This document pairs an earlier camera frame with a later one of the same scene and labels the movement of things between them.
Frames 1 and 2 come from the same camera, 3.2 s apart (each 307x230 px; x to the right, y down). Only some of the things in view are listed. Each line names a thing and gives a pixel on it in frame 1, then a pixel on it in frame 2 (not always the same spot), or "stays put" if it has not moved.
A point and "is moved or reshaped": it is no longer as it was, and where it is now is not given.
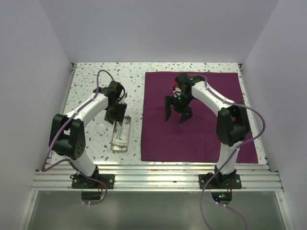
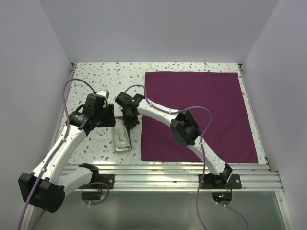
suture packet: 123,133 is moved or reshaped
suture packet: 120,137 stays put
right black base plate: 219,181 stays put
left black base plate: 78,181 stays put
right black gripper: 186,112 → 129,124
